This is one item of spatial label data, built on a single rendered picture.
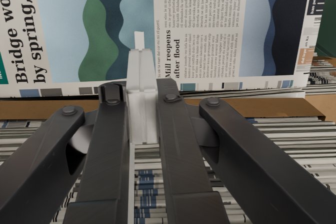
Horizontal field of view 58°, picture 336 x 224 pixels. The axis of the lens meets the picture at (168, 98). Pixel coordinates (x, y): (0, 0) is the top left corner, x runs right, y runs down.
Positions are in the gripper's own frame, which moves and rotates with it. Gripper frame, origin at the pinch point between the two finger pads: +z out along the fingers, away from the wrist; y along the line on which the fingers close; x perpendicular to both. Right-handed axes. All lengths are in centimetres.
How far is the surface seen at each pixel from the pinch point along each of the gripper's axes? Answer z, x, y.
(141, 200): -1.8, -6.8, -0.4
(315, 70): 50, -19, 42
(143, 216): -3.0, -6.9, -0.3
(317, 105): 36, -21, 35
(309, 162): 1.1, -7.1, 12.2
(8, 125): 7.6, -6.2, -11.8
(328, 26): 96, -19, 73
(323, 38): 96, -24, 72
